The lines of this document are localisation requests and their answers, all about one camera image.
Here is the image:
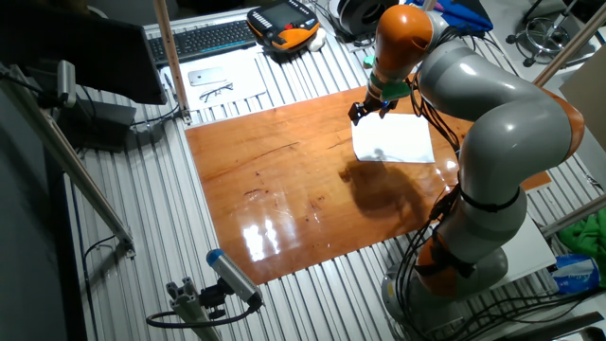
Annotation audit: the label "grey diagonal frame bar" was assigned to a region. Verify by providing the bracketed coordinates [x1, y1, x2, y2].
[0, 63, 137, 260]

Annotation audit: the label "white paper sheet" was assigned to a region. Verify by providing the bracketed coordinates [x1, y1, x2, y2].
[350, 112, 436, 165]

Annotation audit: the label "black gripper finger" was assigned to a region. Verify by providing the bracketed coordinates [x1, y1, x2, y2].
[348, 102, 369, 126]
[378, 99, 399, 119]

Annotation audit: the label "brown cardboard panel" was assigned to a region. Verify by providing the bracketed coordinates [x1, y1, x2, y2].
[559, 59, 606, 153]

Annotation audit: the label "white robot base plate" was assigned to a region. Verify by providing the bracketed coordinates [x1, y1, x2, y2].
[491, 215, 558, 290]

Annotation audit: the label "black computer monitor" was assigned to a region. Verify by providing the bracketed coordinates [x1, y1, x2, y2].
[0, 0, 168, 106]

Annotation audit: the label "glossy wooden board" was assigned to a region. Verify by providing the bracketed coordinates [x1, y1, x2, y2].
[185, 84, 553, 285]

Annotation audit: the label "blue white plastic bag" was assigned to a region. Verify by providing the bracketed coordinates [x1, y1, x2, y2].
[548, 253, 602, 295]

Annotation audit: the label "blue cloth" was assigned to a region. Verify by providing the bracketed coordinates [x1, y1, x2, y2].
[404, 0, 494, 34]

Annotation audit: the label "black electronics box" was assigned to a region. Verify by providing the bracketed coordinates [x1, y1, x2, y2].
[56, 97, 138, 153]

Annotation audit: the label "grey webcam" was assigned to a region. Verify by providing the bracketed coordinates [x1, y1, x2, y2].
[56, 60, 78, 109]

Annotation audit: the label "beige upright frame post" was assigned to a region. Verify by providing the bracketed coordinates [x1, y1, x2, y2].
[153, 0, 193, 125]

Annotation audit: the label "silver smartphone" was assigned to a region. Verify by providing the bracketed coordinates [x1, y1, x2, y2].
[187, 65, 227, 87]

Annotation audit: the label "white rounded plastic object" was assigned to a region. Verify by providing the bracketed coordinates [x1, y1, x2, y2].
[307, 27, 328, 52]

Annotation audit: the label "grey camera with blue end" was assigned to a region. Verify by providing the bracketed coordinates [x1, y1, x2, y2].
[198, 248, 264, 321]

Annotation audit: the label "short aluminium profile stand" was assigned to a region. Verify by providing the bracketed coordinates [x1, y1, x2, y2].
[165, 277, 223, 341]

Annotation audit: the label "black computer keyboard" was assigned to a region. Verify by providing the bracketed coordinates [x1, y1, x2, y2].
[147, 19, 259, 66]

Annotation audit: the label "printed white document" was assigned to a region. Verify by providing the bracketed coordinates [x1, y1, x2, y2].
[159, 51, 268, 113]

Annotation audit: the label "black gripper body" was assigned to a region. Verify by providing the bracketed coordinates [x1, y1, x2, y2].
[360, 92, 392, 112]

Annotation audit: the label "green cloth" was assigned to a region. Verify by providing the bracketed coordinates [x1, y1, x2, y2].
[558, 212, 606, 288]

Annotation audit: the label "black filament spool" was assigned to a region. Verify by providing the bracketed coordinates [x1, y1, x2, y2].
[336, 0, 400, 39]

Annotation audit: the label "orange black teach pendant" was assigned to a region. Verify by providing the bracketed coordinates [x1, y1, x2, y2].
[246, 0, 321, 52]

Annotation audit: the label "grey slanted frame bar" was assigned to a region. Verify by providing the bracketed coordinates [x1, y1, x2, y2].
[539, 193, 606, 238]

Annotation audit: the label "black frame eyeglasses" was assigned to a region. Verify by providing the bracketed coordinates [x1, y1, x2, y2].
[198, 81, 235, 103]

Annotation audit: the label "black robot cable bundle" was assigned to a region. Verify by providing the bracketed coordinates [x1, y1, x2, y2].
[395, 26, 606, 341]

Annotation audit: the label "chrome stool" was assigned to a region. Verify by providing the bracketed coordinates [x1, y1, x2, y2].
[505, 0, 593, 68]

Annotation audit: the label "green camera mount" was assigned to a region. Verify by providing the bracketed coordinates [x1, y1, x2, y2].
[363, 54, 412, 101]

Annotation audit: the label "black camera cable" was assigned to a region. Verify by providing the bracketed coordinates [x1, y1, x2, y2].
[145, 302, 261, 329]

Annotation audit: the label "beige diagonal frame bar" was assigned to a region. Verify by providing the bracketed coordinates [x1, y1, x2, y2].
[532, 2, 606, 89]

